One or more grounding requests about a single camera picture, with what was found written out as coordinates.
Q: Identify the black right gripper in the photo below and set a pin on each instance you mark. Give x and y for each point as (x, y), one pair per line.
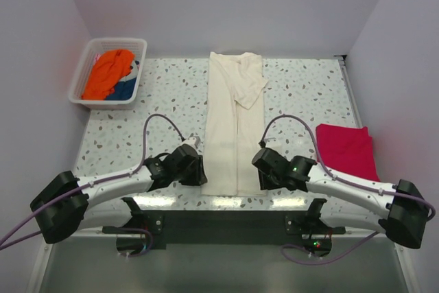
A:
(265, 184)

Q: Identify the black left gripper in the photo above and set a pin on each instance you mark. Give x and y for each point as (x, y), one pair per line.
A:
(198, 177)

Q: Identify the cream t shirt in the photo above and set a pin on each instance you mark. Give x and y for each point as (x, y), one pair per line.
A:
(235, 122)

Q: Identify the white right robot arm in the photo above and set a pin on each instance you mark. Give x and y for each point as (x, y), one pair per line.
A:
(398, 211)

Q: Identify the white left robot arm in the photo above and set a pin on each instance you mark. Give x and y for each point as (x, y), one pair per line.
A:
(70, 203)

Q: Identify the red folded t shirt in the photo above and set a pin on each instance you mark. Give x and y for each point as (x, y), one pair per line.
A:
(347, 150)

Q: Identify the blue t shirt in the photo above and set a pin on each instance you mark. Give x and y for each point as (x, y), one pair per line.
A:
(123, 90)

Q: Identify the white plastic basket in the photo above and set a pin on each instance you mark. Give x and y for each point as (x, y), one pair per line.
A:
(94, 49)

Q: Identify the orange t shirt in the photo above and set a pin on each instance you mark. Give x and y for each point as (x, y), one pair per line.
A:
(106, 72)

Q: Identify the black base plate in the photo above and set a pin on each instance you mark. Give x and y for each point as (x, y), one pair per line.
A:
(159, 229)

